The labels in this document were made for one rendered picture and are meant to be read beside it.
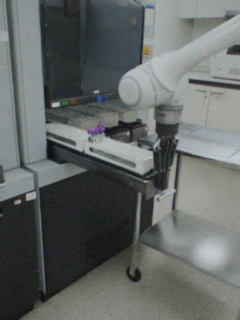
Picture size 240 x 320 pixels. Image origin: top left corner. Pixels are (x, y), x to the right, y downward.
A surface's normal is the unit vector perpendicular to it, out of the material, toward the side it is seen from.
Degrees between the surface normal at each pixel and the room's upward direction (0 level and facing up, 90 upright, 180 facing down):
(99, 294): 0
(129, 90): 96
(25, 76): 90
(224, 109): 90
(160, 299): 0
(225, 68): 90
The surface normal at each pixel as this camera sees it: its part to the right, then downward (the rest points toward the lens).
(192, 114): -0.68, 0.24
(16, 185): 0.74, 0.26
